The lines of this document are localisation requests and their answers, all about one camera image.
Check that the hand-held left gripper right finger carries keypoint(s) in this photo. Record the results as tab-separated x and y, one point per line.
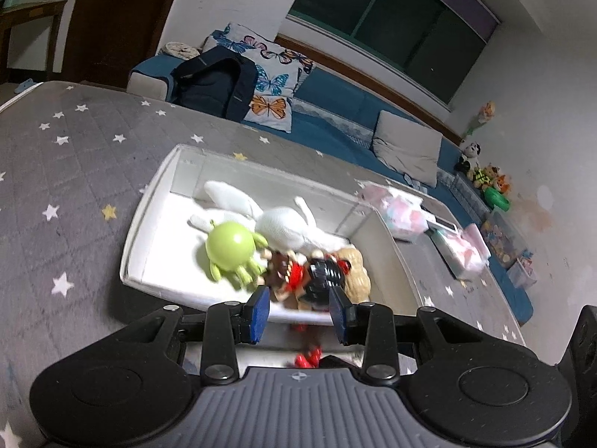
341	319

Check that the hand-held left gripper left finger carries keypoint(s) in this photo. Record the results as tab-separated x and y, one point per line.
256	315

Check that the tan peanut toy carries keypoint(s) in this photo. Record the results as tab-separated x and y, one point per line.
357	275

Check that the black and red toy figure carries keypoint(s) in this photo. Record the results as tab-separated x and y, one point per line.
319	277

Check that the red and brown round toy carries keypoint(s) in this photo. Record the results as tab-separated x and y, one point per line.
282	270

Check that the green round toy figure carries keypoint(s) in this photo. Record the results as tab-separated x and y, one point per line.
228	242

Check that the white plush toy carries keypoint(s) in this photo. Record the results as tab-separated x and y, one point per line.
284	226

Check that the cardboard box with white inside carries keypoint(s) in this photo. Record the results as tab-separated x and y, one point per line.
158	242

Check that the small clear storage box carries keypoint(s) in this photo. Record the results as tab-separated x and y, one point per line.
522	270

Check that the pink tissue pack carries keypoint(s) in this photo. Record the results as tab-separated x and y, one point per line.
466	252
396	212

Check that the large clear storage box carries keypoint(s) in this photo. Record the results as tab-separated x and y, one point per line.
503	238

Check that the grey pillow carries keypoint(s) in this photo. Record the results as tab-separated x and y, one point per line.
405	149

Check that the green plastic toy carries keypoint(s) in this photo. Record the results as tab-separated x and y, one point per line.
498	198

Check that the orange plush toy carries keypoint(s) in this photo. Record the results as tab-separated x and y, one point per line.
503	184

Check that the yellow plush toy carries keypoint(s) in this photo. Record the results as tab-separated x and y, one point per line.
485	175

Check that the panda plush toy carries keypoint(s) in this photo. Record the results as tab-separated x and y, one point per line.
471	151

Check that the blue sofa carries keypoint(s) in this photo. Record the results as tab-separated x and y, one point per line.
336	102

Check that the butterfly print pillow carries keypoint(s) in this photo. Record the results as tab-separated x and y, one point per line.
275	98
233	37

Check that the grey star tablecloth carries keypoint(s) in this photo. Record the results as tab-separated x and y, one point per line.
70	172

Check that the black backpack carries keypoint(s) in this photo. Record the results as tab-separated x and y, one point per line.
210	84

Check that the yellow plush flower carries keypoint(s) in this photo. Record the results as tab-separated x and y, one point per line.
485	114

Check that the pale round object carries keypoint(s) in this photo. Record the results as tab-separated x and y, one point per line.
179	49

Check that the dark window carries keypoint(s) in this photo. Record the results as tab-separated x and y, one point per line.
396	32

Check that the dark wooden door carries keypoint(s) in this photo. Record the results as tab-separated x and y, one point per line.
116	9

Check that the wooden side table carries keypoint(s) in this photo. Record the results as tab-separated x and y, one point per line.
32	9

